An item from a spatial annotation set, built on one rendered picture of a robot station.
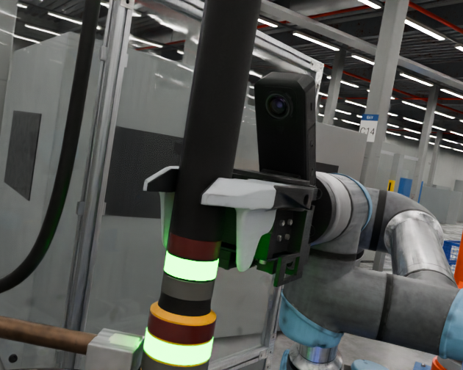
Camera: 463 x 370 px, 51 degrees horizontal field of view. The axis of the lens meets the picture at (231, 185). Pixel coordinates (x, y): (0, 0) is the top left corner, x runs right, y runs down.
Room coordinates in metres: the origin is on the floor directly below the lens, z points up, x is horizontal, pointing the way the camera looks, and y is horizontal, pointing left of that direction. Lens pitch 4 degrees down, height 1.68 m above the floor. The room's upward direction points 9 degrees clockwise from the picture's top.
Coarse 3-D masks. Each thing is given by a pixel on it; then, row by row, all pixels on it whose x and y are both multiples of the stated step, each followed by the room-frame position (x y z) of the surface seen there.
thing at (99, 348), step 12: (96, 336) 0.31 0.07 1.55; (108, 336) 0.31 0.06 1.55; (132, 336) 0.32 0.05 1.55; (96, 348) 0.30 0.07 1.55; (108, 348) 0.30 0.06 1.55; (120, 348) 0.30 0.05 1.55; (132, 348) 0.30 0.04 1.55; (96, 360) 0.30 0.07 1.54; (108, 360) 0.29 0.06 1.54; (120, 360) 0.29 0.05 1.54; (132, 360) 0.30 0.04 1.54
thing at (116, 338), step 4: (112, 336) 0.31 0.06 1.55; (116, 336) 0.31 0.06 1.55; (120, 336) 0.31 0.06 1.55; (124, 336) 0.31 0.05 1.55; (128, 336) 0.31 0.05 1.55; (112, 340) 0.30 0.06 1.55; (116, 340) 0.30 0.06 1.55; (120, 340) 0.30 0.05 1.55; (124, 340) 0.31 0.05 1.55; (128, 340) 0.31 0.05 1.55; (132, 340) 0.31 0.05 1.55; (136, 340) 0.31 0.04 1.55; (120, 344) 0.30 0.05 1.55; (124, 344) 0.30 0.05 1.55; (128, 344) 0.30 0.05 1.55; (132, 344) 0.30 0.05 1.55; (136, 344) 0.31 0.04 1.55; (136, 352) 0.30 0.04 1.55; (136, 356) 0.30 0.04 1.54; (136, 360) 0.31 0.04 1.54; (136, 364) 0.31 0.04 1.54
